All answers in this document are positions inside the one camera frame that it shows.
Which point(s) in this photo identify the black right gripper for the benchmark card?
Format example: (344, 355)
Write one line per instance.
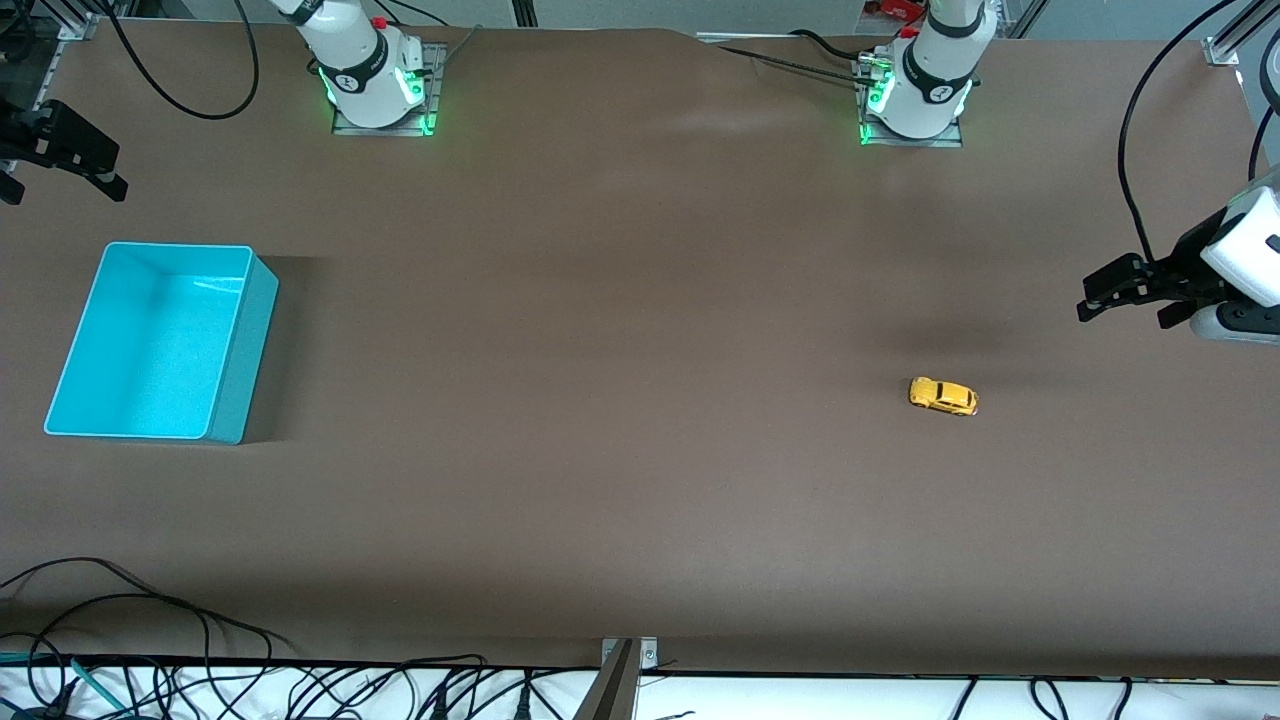
(38, 136)

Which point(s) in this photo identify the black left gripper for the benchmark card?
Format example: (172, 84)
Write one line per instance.
(1183, 268)

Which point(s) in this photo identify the yellow beetle toy car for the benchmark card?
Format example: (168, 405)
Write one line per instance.
(943, 397)

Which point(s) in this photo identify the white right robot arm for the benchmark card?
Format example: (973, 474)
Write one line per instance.
(365, 70)

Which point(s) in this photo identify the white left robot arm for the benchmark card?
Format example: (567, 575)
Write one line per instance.
(930, 80)

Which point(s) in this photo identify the turquoise plastic bin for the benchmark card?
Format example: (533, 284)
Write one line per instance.
(150, 350)

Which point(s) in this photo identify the red box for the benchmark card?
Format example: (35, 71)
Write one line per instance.
(895, 9)

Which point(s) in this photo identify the brown table mat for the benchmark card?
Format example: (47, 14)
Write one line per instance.
(640, 400)

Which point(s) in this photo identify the black power plug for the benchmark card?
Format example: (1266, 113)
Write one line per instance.
(524, 700)
(440, 705)

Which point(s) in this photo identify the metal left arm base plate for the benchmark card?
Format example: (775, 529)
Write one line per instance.
(910, 143)

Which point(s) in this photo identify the black frame post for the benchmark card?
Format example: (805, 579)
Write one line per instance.
(523, 12)

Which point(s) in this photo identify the metal table bracket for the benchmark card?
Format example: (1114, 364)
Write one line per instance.
(648, 655)

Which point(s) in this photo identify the grey metal post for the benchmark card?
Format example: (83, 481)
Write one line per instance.
(615, 690)

